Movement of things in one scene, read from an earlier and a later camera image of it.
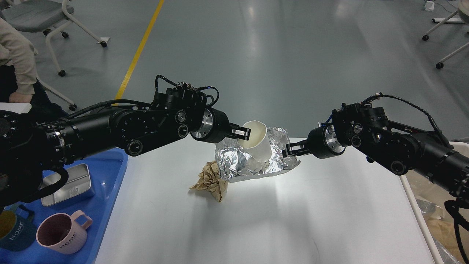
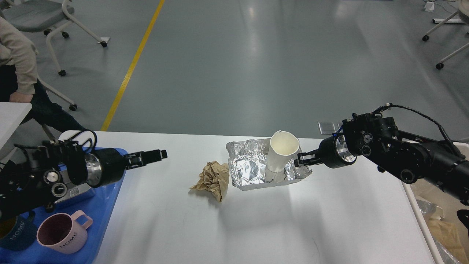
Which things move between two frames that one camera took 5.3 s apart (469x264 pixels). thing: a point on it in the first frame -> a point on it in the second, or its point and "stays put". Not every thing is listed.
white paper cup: [258, 147] -> [283, 145]
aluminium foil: [235, 164] -> [247, 160]
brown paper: [209, 180] stays put
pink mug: [60, 233] stays put
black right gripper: [322, 142] -> [335, 152]
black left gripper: [215, 128] -> [104, 166]
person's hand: [17, 97] stays put
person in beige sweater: [18, 81] stays put
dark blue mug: [17, 234] stays put
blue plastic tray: [107, 171] stays put
